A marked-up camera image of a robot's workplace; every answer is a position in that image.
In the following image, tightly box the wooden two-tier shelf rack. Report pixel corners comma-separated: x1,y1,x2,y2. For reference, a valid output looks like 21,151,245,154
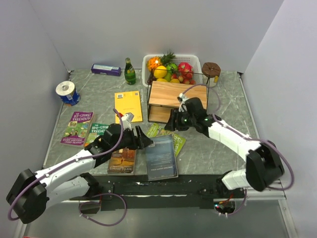
147,72,209,123

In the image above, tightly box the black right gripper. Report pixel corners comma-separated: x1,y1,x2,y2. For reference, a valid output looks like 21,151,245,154
164,108,197,131

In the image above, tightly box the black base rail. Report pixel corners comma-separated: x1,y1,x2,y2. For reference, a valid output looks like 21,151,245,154
71,175,245,211

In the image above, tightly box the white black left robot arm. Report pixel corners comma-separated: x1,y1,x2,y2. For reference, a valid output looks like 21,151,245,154
6,124,153,224

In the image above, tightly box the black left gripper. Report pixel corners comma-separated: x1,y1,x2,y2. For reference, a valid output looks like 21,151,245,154
110,125,153,152

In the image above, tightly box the green glass bottle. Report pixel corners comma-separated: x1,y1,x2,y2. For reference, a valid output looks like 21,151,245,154
124,58,136,85

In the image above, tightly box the green 104-storey treehouse book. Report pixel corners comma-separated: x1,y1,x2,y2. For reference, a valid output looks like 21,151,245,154
84,123,108,147

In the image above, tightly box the toy pineapple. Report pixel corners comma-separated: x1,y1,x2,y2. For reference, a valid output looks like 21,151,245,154
147,50,176,72

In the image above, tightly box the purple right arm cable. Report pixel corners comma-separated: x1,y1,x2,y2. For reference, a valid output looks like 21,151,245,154
182,84,294,216

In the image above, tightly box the yellow book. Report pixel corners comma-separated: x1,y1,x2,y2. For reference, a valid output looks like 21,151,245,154
114,91,143,122

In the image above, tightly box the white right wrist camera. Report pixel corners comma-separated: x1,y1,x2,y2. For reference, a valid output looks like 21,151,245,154
177,93,188,112

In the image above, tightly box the white plastic fruit basket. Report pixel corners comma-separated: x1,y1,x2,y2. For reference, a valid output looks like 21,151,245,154
141,54,203,87

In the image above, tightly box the toy green apple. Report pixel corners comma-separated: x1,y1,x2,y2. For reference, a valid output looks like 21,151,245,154
166,62,178,74

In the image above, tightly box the green 65-storey treehouse book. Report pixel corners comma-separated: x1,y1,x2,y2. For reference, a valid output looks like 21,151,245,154
146,122,187,157

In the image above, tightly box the toy dragon fruit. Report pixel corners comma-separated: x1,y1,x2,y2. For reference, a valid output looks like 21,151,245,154
178,62,193,80

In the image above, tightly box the purple rectangular box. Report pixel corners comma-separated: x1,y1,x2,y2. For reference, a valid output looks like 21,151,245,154
91,64,121,76

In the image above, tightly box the dark blue paperback book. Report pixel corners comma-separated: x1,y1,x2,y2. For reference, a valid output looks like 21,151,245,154
146,135,178,181

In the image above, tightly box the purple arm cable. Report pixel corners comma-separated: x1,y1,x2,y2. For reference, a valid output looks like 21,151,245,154
182,84,294,216
7,108,128,227

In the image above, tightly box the purple 117-storey treehouse book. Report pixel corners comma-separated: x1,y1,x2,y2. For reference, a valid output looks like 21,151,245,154
60,112,95,148

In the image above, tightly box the brown Edward Tulane book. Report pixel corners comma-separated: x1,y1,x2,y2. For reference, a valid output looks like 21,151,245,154
107,148,136,176

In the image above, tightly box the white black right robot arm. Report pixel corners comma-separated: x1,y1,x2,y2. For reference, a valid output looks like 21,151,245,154
165,94,285,198

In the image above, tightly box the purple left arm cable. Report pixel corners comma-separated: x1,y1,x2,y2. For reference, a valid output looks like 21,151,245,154
7,108,128,227

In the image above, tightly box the blue tin can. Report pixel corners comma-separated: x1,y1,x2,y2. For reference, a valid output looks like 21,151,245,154
60,91,81,106

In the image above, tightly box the jar with brown lid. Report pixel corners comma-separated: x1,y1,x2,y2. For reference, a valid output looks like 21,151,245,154
202,62,221,87

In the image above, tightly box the toy yellow lemon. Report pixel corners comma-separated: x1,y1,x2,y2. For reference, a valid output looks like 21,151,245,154
153,65,167,79

